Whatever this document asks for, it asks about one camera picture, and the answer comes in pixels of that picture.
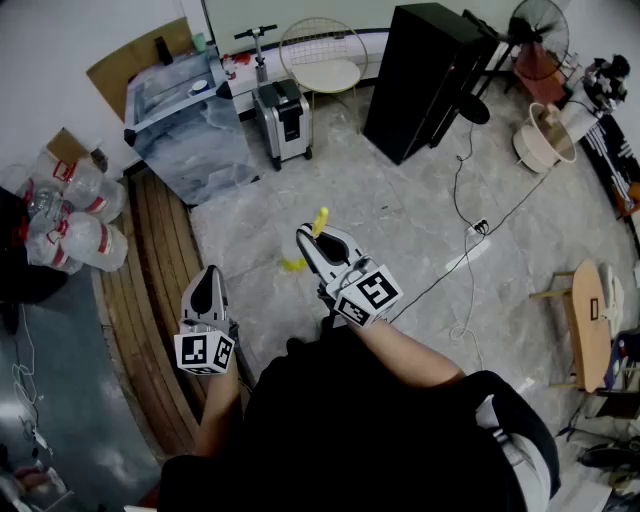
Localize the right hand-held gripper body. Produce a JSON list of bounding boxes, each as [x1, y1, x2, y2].
[[317, 255, 404, 329]]

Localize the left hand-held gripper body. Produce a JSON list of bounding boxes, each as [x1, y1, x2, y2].
[[173, 312, 241, 376]]

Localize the yellow dish brush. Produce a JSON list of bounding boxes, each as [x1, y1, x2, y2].
[[278, 206, 330, 274]]

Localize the person's right forearm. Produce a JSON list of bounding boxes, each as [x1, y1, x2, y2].
[[357, 319, 469, 389]]

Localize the person's left forearm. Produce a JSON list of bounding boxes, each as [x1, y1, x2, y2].
[[193, 369, 246, 459]]

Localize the wooden slat platform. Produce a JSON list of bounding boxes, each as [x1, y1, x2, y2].
[[92, 169, 211, 456]]

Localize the person's black clothing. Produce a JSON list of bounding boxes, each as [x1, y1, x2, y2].
[[158, 324, 561, 512]]

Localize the silver scooter suitcase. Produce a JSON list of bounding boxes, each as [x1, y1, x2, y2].
[[233, 23, 314, 172]]

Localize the clear crumpled water bottle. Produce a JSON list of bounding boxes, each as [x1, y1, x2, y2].
[[27, 187, 70, 226]]

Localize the black cabinet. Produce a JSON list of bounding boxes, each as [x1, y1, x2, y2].
[[362, 2, 501, 166]]

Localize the brown cardboard box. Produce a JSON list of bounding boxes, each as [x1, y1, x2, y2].
[[47, 127, 94, 164]]

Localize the white round basket table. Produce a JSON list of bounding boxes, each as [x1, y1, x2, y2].
[[512, 102, 579, 175]]

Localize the wooden side table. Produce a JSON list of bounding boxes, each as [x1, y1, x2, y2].
[[529, 258, 614, 394]]

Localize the brown cardboard sheet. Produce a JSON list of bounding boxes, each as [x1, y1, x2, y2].
[[85, 16, 196, 121]]

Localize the red cloth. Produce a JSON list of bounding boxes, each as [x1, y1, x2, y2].
[[513, 42, 567, 105]]

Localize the black white striped cloth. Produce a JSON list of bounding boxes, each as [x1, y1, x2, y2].
[[579, 113, 640, 216]]

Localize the black standing fan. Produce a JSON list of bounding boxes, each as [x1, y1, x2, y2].
[[457, 0, 571, 126]]

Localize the black white plush toys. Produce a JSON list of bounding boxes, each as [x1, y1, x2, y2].
[[574, 53, 632, 117]]

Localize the white floor cable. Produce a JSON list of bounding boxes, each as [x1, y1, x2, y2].
[[448, 232, 487, 372]]

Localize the black floor cable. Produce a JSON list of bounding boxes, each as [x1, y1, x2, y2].
[[451, 122, 477, 227], [485, 169, 552, 234]]

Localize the thin white cable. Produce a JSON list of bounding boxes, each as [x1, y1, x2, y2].
[[9, 304, 56, 459]]

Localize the gold wire chair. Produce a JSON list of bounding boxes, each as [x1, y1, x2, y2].
[[278, 17, 370, 109]]

